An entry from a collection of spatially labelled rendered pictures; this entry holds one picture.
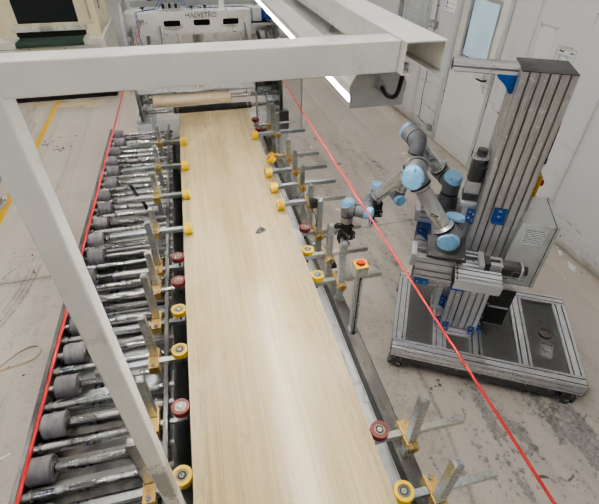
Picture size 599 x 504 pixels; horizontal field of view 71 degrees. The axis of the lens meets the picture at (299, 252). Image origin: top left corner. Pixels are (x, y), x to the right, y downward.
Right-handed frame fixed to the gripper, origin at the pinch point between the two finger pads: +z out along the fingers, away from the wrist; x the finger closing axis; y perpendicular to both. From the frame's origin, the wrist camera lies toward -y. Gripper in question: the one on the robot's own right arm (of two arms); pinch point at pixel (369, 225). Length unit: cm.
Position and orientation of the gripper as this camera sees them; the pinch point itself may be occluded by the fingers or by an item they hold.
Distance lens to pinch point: 310.7
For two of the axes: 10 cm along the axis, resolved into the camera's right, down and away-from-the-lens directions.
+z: 0.0, 7.7, 6.4
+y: 9.8, -1.4, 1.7
